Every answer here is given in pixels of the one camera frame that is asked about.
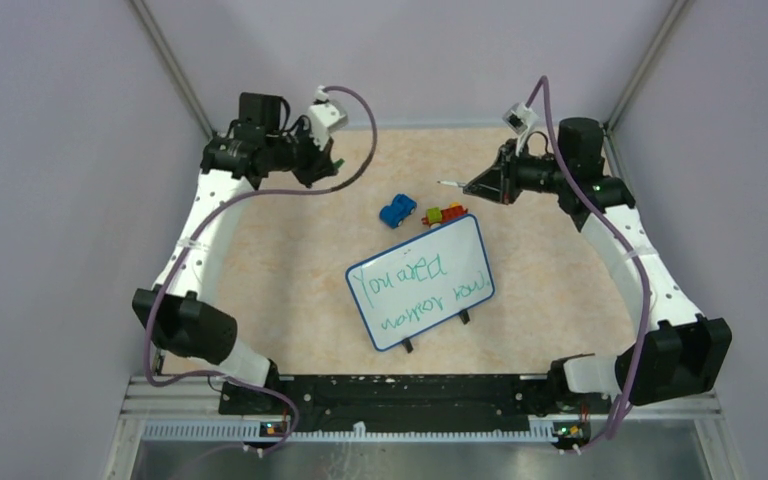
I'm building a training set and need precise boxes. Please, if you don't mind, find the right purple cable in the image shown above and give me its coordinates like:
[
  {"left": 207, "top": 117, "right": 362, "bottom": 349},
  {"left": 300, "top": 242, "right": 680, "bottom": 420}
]
[{"left": 523, "top": 74, "right": 654, "bottom": 455}]

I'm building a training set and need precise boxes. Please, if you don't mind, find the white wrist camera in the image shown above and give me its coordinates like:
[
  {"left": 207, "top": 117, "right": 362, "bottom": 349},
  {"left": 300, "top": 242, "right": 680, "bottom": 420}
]
[
  {"left": 502, "top": 102, "right": 541, "bottom": 155},
  {"left": 306, "top": 86, "right": 348, "bottom": 151}
]

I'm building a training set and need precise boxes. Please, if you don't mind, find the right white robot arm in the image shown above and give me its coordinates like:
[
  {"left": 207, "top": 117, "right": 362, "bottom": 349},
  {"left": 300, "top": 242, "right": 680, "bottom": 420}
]
[{"left": 463, "top": 114, "right": 733, "bottom": 412}]

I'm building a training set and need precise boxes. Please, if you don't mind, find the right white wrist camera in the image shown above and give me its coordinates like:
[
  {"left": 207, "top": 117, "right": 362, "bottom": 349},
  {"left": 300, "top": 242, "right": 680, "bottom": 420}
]
[{"left": 502, "top": 102, "right": 541, "bottom": 155}]

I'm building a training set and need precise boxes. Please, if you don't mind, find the whiteboard metal stand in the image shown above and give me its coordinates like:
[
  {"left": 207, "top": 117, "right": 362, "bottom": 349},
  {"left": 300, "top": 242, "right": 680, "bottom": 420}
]
[{"left": 401, "top": 307, "right": 473, "bottom": 354}]

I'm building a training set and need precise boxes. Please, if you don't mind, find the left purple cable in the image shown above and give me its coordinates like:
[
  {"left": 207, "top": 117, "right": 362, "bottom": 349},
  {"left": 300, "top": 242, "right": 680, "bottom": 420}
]
[{"left": 142, "top": 84, "right": 380, "bottom": 458}]

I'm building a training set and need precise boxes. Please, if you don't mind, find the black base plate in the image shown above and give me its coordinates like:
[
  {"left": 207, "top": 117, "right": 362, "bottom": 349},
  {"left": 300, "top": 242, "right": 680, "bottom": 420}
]
[{"left": 218, "top": 374, "right": 614, "bottom": 417}]

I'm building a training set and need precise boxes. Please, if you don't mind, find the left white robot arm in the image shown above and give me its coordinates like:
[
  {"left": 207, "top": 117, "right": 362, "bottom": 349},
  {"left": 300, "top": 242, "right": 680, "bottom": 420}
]
[{"left": 132, "top": 86, "right": 348, "bottom": 414}]

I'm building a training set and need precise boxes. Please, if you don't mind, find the aluminium frame rail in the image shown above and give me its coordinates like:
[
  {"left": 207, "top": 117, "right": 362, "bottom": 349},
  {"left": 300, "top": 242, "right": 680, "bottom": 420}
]
[{"left": 103, "top": 377, "right": 742, "bottom": 479}]

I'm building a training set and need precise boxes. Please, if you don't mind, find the red yellow toy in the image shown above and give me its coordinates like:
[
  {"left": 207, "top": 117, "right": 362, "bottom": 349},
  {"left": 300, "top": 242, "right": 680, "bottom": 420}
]
[{"left": 421, "top": 202, "right": 469, "bottom": 228}]

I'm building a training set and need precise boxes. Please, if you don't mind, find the purple cable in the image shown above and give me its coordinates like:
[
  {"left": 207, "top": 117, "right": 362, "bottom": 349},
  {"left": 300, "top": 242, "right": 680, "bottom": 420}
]
[
  {"left": 142, "top": 84, "right": 380, "bottom": 458},
  {"left": 523, "top": 74, "right": 654, "bottom": 455}
]

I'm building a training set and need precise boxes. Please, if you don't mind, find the blue-framed whiteboard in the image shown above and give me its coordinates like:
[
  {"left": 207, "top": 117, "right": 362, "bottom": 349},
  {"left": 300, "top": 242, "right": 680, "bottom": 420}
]
[{"left": 344, "top": 214, "right": 496, "bottom": 352}]

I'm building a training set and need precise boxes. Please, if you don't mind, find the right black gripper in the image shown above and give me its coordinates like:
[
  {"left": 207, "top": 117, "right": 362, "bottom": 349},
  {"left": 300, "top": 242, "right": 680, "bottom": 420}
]
[{"left": 464, "top": 138, "right": 570, "bottom": 206}]

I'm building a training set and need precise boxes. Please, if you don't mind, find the blue toy car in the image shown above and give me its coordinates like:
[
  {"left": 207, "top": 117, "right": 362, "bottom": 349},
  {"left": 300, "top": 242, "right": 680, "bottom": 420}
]
[{"left": 379, "top": 194, "right": 417, "bottom": 229}]

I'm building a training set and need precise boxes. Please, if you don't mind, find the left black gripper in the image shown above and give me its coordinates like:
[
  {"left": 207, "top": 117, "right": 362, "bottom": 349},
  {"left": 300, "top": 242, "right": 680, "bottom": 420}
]
[{"left": 266, "top": 118, "right": 337, "bottom": 189}]

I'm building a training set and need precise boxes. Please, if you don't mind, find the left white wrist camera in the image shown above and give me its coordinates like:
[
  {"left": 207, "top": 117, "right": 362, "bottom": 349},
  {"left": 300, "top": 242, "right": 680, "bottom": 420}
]
[{"left": 306, "top": 86, "right": 348, "bottom": 151}]

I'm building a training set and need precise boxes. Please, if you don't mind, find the green-capped whiteboard marker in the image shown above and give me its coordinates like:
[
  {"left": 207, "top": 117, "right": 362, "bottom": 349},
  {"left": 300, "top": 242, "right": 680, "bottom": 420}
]
[{"left": 436, "top": 180, "right": 466, "bottom": 189}]

